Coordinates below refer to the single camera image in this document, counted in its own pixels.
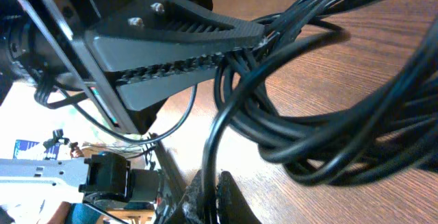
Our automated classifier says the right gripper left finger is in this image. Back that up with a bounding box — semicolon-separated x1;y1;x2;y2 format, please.
166;170;205;224

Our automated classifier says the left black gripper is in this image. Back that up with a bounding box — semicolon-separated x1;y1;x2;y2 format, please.
1;0;213;134

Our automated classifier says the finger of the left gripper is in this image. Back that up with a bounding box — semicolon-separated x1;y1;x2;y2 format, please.
116;54;224;111
84;0;264;72

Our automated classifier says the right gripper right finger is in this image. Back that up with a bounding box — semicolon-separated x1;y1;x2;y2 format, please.
217;171;261;224

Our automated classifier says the black USB cable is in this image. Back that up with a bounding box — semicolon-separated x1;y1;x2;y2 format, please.
201;0;438;218

